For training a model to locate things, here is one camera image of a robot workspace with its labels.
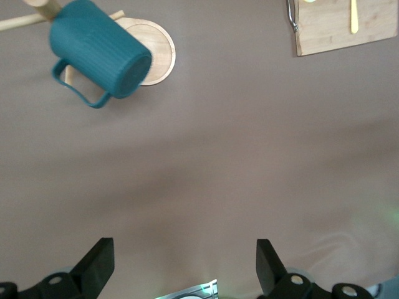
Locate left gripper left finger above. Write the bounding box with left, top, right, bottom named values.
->
left=0, top=237, right=115, bottom=299

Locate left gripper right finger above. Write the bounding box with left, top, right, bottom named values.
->
left=256, top=239, right=375, bottom=299

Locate teal ribbed cup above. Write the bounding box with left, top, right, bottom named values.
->
left=48, top=0, right=153, bottom=109

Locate wooden cup rack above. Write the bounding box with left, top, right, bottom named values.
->
left=0, top=0, right=176, bottom=87

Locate brown table cover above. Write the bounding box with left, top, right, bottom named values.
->
left=0, top=0, right=399, bottom=299

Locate wooden cutting board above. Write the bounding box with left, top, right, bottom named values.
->
left=286, top=0, right=399, bottom=58

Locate yellow plastic fork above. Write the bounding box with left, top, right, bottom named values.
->
left=350, top=0, right=360, bottom=34

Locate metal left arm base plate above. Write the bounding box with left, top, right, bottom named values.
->
left=155, top=278, right=219, bottom=299

